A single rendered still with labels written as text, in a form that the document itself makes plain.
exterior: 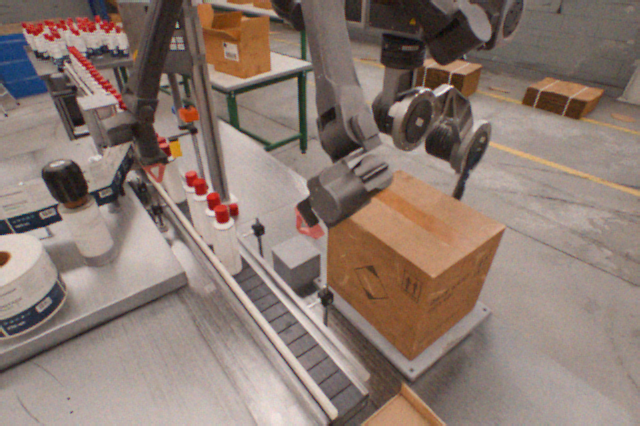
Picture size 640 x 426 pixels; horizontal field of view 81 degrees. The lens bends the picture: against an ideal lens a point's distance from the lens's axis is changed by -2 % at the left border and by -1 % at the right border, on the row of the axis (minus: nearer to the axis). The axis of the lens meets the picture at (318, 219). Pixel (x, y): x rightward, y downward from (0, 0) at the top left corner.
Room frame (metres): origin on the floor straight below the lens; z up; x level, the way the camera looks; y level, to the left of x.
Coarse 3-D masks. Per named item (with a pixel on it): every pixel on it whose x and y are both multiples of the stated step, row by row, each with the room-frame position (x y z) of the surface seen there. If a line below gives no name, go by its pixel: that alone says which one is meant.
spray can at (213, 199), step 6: (210, 198) 0.76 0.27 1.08; (216, 198) 0.76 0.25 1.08; (210, 204) 0.76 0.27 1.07; (216, 204) 0.76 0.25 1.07; (210, 210) 0.76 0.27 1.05; (210, 216) 0.75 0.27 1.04; (210, 222) 0.75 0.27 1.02; (210, 228) 0.75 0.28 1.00; (210, 234) 0.76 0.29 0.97; (216, 246) 0.75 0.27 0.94; (216, 252) 0.75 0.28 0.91
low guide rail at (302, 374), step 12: (180, 216) 0.91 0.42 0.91; (192, 228) 0.85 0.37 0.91; (216, 264) 0.71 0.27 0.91; (228, 276) 0.66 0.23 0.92; (252, 312) 0.55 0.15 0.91; (264, 324) 0.52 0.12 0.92; (276, 336) 0.49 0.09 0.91; (288, 360) 0.43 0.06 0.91; (300, 372) 0.40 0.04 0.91; (312, 384) 0.38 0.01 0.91; (324, 396) 0.35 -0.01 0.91; (324, 408) 0.34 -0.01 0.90
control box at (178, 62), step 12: (120, 0) 1.10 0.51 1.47; (132, 0) 1.10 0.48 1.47; (144, 0) 1.10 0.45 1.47; (120, 12) 1.10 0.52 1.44; (132, 12) 1.09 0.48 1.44; (144, 12) 1.09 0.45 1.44; (180, 12) 1.09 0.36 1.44; (132, 24) 1.09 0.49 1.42; (180, 24) 1.09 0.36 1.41; (132, 36) 1.09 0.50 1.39; (132, 48) 1.09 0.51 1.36; (168, 60) 1.09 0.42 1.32; (180, 60) 1.09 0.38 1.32; (192, 60) 1.10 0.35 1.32; (168, 72) 1.10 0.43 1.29; (180, 72) 1.10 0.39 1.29; (192, 72) 1.10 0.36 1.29
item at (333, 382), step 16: (192, 224) 0.92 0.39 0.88; (240, 256) 0.77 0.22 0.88; (240, 272) 0.71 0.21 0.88; (256, 272) 0.71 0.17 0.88; (240, 288) 0.65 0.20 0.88; (256, 288) 0.65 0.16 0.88; (256, 304) 0.60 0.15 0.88; (272, 304) 0.60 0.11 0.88; (256, 320) 0.55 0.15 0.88; (272, 320) 0.56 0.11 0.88; (288, 320) 0.55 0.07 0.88; (288, 336) 0.51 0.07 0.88; (304, 336) 0.51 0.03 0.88; (304, 352) 0.47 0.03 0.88; (320, 352) 0.47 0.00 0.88; (304, 368) 0.43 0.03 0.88; (320, 368) 0.43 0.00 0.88; (336, 368) 0.43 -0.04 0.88; (304, 384) 0.40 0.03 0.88; (320, 384) 0.40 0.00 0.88; (336, 384) 0.40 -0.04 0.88; (352, 384) 0.40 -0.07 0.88; (336, 400) 0.36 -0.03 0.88; (352, 400) 0.36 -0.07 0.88
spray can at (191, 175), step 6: (186, 174) 0.88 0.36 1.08; (192, 174) 0.88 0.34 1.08; (186, 180) 0.87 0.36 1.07; (192, 180) 0.87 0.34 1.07; (186, 186) 0.88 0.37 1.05; (192, 186) 0.87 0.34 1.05; (186, 192) 0.86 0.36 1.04; (192, 192) 0.86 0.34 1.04; (192, 198) 0.86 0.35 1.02; (192, 204) 0.86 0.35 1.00; (192, 210) 0.86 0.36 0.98; (192, 216) 0.86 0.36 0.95; (198, 222) 0.86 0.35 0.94; (198, 228) 0.86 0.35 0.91
